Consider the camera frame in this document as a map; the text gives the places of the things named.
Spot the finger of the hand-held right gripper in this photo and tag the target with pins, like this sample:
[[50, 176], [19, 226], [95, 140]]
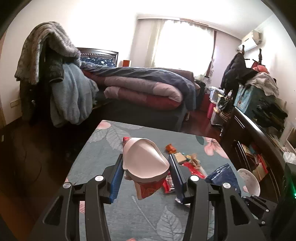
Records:
[[259, 220], [256, 203]]

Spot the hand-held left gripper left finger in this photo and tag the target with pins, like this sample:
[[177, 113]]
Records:
[[116, 183]]

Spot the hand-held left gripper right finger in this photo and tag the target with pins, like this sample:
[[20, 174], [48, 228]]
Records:
[[177, 183]]

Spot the pink bowl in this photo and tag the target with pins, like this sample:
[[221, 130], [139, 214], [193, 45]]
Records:
[[251, 183]]

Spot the red white wrapper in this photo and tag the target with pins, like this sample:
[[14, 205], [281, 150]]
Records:
[[167, 185]]

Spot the large red wrapper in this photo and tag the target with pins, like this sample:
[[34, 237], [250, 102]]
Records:
[[195, 170]]

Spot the beige snack packet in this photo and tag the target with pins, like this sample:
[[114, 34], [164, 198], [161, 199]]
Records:
[[180, 158]]

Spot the gold crinkled wrapper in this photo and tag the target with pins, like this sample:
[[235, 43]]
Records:
[[193, 159]]

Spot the small orange wrapper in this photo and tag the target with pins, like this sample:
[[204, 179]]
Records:
[[170, 148]]

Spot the blue foil bag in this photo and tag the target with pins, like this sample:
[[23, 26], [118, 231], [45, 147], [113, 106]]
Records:
[[222, 177]]

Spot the row of books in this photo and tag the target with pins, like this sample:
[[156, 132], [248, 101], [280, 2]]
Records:
[[253, 160]]

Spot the grey floral tablecloth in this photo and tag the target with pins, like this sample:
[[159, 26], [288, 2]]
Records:
[[143, 220]]

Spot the white plastic bag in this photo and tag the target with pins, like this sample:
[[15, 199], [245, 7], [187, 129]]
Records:
[[290, 157]]

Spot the dark bed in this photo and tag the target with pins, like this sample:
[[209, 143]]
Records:
[[143, 115]]

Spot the dark wooden cabinet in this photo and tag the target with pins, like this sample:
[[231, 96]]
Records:
[[233, 129]]

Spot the black clothes pile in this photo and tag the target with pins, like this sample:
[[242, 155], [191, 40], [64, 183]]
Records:
[[270, 112]]

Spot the black handbag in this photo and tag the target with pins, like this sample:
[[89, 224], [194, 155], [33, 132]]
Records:
[[223, 103]]

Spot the black suitcase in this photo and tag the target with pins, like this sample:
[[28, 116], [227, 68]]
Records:
[[200, 92]]

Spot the white container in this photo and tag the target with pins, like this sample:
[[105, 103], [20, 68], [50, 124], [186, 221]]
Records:
[[215, 93]]

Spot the teal storage box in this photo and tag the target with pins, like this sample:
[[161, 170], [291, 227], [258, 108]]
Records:
[[248, 98]]

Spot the orange brown box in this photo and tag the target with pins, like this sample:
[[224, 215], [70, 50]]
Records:
[[126, 63]]

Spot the star print pillow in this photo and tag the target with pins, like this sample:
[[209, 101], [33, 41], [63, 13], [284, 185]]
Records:
[[99, 61]]

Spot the white pink clothes pile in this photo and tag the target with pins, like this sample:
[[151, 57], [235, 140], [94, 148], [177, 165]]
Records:
[[263, 80]]

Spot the black hanging coat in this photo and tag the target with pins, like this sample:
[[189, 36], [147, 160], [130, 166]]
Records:
[[235, 71]]

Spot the dark jacket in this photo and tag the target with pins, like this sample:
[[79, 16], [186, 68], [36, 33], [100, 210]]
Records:
[[54, 69]]

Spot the dark wooden headboard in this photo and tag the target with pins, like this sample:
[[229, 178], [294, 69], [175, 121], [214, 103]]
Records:
[[99, 52]]

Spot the white curtain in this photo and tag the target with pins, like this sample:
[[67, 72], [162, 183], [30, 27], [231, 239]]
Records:
[[182, 44]]

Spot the white air conditioner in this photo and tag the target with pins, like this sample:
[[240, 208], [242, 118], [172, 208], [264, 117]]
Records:
[[251, 40]]

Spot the wall socket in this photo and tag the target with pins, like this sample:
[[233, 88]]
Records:
[[14, 103]]

